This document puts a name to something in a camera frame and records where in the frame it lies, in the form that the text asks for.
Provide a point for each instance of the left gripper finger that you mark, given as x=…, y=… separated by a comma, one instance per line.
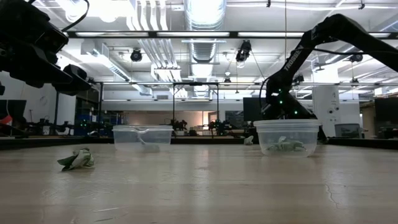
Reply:
x=74, y=84
x=46, y=74

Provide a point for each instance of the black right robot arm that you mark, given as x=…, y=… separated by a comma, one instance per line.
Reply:
x=342, y=26

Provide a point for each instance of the overhead LED light bar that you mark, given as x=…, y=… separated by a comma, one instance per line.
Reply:
x=233, y=35

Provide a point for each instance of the round clear plastic bin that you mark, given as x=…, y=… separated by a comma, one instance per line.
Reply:
x=311, y=137

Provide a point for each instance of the black aluminium table frame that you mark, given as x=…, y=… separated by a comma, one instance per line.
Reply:
x=211, y=141

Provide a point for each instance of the silver ventilation duct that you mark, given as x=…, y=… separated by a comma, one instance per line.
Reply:
x=203, y=18

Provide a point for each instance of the black background rig frame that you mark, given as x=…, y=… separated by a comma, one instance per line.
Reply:
x=196, y=84

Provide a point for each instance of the black monitor screen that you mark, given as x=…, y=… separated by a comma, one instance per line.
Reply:
x=14, y=109
x=252, y=109

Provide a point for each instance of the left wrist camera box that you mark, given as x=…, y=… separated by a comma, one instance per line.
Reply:
x=57, y=39

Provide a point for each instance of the black hanging spotlight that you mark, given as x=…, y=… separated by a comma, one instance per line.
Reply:
x=356, y=57
x=136, y=55
x=243, y=51
x=299, y=79

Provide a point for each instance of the rectangular clear plastic bin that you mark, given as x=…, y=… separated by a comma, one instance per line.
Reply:
x=124, y=140

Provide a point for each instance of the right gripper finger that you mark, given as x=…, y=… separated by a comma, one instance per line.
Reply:
x=322, y=137

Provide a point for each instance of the dark partition panel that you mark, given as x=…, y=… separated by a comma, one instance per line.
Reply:
x=385, y=112

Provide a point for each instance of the white pillar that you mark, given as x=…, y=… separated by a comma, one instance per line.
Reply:
x=326, y=102

